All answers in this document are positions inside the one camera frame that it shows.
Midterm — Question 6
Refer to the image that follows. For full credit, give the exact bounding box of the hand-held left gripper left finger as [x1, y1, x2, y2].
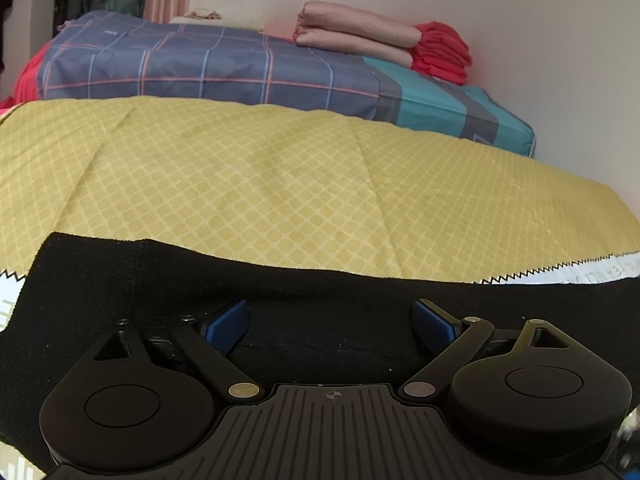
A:
[91, 300, 267, 402]

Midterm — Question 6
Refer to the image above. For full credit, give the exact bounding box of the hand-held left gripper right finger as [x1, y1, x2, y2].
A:
[399, 298, 577, 401]

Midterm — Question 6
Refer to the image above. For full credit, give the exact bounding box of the yellow patterned cloth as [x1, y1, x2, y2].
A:
[0, 96, 640, 285]

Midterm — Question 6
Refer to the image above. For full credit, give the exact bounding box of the plaid blue teal folded quilt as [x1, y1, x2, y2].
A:
[37, 9, 537, 158]

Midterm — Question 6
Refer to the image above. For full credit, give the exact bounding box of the pink folded cloth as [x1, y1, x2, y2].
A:
[292, 0, 423, 68]

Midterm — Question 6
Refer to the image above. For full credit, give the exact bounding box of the red pink blanket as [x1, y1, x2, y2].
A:
[0, 42, 51, 110]

